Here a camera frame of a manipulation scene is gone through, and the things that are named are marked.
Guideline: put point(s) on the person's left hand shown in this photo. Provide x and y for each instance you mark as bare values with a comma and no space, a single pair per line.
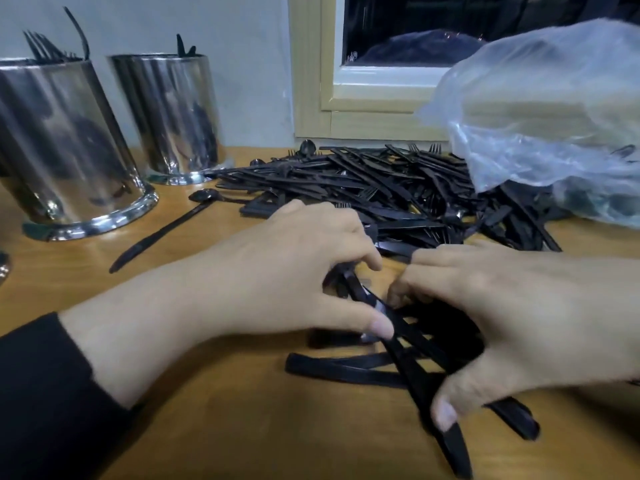
270,275

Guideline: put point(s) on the pile of black plastic cutlery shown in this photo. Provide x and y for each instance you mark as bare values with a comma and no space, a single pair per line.
400,190

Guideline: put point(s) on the black plastic fork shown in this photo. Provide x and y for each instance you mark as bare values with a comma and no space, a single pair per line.
35,50
80,35

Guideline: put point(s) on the bundle of black cutlery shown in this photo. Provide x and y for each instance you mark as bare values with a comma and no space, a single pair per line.
57,53
420,395
330,370

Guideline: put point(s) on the dark parked car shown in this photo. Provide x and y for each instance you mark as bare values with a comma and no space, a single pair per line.
420,47

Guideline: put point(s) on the person's right hand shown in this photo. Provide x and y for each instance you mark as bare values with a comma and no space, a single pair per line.
550,315

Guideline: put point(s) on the person's left forearm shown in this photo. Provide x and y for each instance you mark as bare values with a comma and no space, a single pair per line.
100,345

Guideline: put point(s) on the lone black plastic knife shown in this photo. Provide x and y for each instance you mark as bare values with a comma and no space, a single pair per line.
160,233

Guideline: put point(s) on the clear plastic bag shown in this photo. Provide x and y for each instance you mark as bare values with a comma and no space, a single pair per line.
540,105

